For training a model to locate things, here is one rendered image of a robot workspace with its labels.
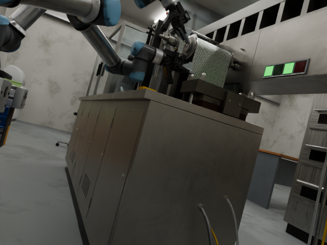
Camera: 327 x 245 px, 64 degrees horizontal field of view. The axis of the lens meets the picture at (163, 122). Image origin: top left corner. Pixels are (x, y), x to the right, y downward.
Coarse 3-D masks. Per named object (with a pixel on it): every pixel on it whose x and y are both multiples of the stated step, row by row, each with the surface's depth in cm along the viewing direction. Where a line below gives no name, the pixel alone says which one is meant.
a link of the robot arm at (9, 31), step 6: (0, 18) 107; (6, 18) 109; (0, 24) 107; (6, 24) 110; (0, 30) 108; (6, 30) 111; (0, 36) 108; (6, 36) 113; (0, 42) 109; (6, 42) 116
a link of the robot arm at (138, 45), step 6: (138, 42) 126; (132, 48) 128; (138, 48) 125; (144, 48) 126; (150, 48) 128; (132, 54) 127; (138, 54) 126; (144, 54) 126; (150, 54) 128; (150, 60) 130
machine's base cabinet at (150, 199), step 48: (96, 144) 177; (144, 144) 106; (192, 144) 115; (240, 144) 126; (96, 192) 144; (144, 192) 108; (192, 192) 117; (240, 192) 128; (96, 240) 122; (144, 240) 109; (192, 240) 119
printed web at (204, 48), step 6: (180, 42) 164; (198, 42) 142; (204, 42) 145; (180, 48) 164; (198, 48) 142; (204, 48) 144; (210, 48) 145; (216, 48) 148; (204, 54) 144; (210, 54) 145; (216, 54) 147; (222, 54) 149; (228, 54) 151; (186, 60) 153; (216, 60) 147; (222, 60) 149; (228, 60) 151; (228, 66) 151; (162, 78) 176; (162, 84) 176; (162, 90) 177
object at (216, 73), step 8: (200, 56) 143; (192, 64) 141; (200, 64) 143; (208, 64) 145; (216, 64) 147; (200, 72) 144; (208, 72) 146; (216, 72) 148; (224, 72) 150; (208, 80) 146; (216, 80) 148; (224, 80) 150
